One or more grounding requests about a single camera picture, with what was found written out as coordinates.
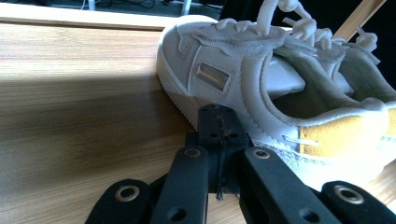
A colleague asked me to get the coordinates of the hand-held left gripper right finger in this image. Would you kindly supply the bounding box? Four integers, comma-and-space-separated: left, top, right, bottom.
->
221, 105, 250, 194

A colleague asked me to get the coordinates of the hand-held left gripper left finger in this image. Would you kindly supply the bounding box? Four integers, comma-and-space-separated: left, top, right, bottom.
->
197, 104, 224, 194

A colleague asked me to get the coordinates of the beige sneaker shoe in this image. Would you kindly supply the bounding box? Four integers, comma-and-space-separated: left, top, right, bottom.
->
156, 0, 396, 191

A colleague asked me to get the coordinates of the three-tier wooden shelf rack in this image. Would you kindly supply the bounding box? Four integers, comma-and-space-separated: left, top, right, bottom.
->
0, 0, 396, 224

